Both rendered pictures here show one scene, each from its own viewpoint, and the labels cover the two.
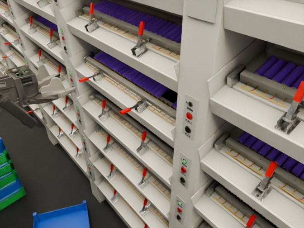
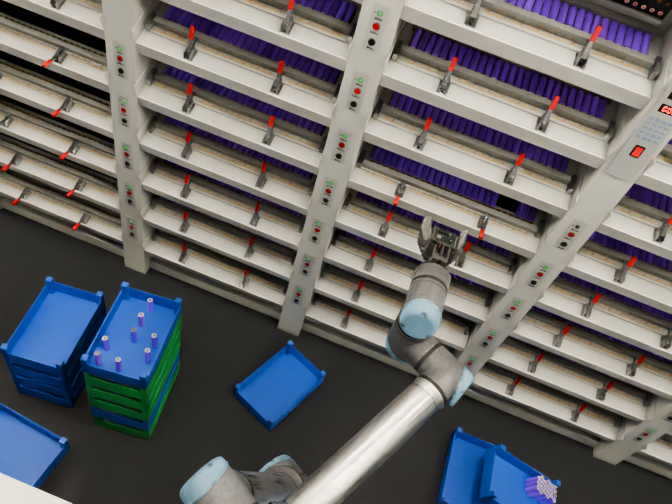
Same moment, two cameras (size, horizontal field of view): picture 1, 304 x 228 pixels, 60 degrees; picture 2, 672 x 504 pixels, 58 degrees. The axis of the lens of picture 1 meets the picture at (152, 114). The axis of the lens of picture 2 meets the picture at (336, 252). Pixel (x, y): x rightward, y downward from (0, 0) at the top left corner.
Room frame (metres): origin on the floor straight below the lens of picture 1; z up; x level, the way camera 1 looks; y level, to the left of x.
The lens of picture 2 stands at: (0.04, 1.29, 2.19)
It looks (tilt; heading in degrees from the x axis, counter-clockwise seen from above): 49 degrees down; 314
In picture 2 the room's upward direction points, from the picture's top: 19 degrees clockwise
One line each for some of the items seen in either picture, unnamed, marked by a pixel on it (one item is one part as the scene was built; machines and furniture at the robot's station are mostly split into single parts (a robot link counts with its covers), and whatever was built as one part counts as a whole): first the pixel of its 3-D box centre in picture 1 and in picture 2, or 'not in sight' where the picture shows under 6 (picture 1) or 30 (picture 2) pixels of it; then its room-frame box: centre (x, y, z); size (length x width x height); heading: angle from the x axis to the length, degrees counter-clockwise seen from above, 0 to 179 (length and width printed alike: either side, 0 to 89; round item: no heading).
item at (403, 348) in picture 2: not in sight; (411, 338); (0.47, 0.49, 0.96); 0.12 x 0.09 x 0.12; 11
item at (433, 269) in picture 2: not in sight; (429, 280); (0.54, 0.43, 1.07); 0.10 x 0.05 x 0.09; 40
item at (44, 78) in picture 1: (44, 74); (428, 224); (0.69, 0.32, 1.07); 0.09 x 0.03 x 0.06; 155
